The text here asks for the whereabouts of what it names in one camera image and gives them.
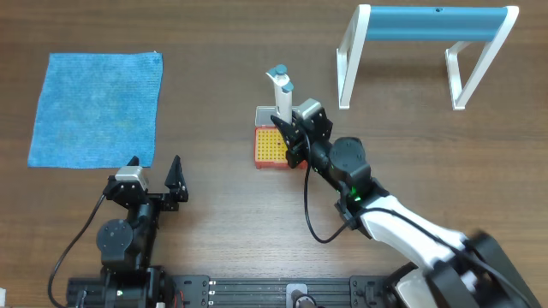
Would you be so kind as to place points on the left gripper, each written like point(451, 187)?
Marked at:
point(128, 197)

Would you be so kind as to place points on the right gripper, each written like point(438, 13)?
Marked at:
point(317, 128)

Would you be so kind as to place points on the white pipette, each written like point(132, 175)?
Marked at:
point(282, 98)

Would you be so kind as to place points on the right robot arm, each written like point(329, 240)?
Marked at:
point(349, 158)

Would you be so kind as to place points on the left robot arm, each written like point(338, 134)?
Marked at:
point(113, 237)

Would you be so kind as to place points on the red and yellow tip box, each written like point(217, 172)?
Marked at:
point(267, 147)

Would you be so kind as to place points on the blue cloth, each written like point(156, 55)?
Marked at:
point(94, 111)

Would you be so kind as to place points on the white and blue stand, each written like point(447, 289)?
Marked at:
point(398, 23)

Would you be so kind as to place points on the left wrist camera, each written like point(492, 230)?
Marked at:
point(130, 175)

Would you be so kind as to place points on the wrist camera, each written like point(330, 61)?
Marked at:
point(307, 109)
point(130, 175)

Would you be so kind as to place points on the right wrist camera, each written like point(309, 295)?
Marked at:
point(307, 109)

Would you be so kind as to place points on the mounting rail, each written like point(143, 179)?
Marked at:
point(257, 293)

